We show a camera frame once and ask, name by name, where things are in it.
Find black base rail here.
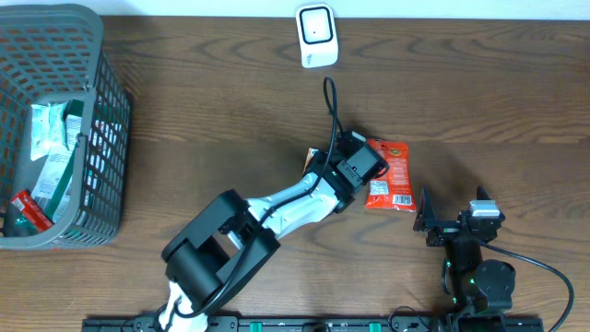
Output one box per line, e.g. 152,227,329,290
81,315,544,332

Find grey plastic mesh basket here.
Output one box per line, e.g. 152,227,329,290
1,4,132,250

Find large red snack bag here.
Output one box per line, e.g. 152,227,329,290
365,139,417,212

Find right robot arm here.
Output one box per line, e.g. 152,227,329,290
413,186,515,331

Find left black cable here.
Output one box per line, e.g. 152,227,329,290
160,76,347,332

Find right black cable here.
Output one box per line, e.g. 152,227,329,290
478,239,576,332

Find black cable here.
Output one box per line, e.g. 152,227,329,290
160,76,347,332
478,239,576,332

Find light green snack packet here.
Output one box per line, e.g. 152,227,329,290
30,102,68,161

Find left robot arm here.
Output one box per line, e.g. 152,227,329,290
156,131,389,331

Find small red snack packet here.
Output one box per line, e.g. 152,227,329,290
10,190,53,232

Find small orange snack packet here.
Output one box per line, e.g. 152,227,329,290
302,148,318,174

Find white green snack packet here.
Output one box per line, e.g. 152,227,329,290
31,115,81,223

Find white barcode scanner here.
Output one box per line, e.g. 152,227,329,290
295,4,339,69

